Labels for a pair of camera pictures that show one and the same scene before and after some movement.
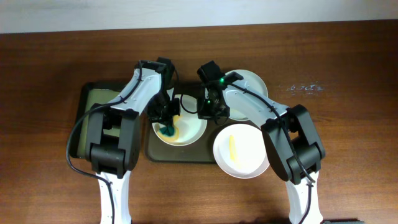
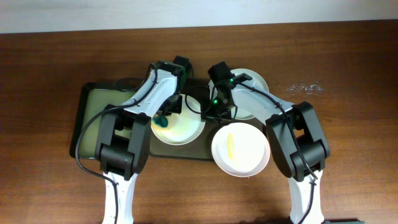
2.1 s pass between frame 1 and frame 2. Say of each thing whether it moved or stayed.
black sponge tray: stayed
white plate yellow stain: stayed
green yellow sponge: moved
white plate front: stayed
